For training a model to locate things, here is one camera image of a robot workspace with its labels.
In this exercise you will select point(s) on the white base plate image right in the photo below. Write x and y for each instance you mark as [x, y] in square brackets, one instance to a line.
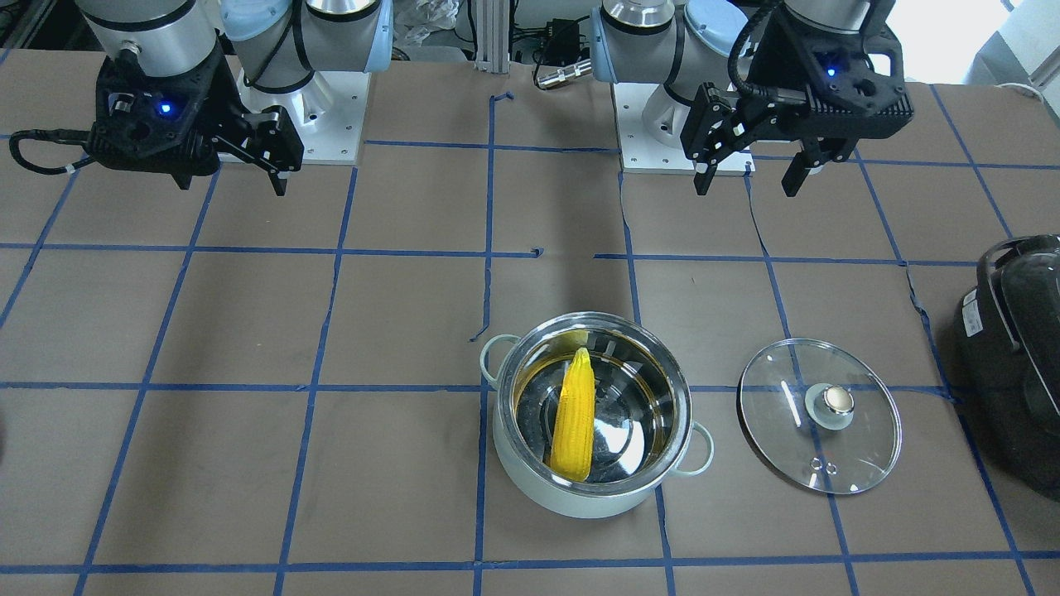
[649, 124]

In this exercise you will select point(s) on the black rice cooker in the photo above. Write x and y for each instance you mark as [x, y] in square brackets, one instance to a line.
[1007, 333]

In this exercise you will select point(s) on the silver robot arm image right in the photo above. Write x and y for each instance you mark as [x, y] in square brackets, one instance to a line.
[683, 46]

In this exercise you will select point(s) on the white base plate image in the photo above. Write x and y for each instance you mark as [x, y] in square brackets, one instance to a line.
[328, 114]
[649, 124]

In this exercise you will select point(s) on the pale green steel pot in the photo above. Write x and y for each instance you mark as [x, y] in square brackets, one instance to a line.
[641, 422]

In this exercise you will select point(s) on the white base plate image left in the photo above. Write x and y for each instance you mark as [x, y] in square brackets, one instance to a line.
[328, 114]

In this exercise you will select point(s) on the black gripper cable image left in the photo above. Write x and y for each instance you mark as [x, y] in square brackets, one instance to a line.
[30, 149]

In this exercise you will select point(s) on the yellow corn cob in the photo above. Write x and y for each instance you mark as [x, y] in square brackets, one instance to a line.
[573, 433]

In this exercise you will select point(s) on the black power adapter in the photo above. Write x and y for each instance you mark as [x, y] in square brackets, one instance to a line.
[562, 43]

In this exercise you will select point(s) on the glass pot lid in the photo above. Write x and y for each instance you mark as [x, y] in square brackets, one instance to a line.
[819, 417]

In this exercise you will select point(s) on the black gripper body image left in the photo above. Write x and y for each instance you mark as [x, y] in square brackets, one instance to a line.
[222, 93]

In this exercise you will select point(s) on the silver metal connector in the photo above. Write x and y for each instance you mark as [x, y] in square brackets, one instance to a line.
[563, 75]

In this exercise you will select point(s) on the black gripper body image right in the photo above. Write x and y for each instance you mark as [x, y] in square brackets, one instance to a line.
[777, 60]

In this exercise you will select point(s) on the aluminium profile post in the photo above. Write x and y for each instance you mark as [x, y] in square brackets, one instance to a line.
[493, 28]

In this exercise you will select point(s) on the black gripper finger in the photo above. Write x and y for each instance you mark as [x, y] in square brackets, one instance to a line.
[815, 153]
[719, 124]

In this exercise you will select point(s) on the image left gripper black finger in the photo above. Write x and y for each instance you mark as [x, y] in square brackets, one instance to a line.
[270, 141]

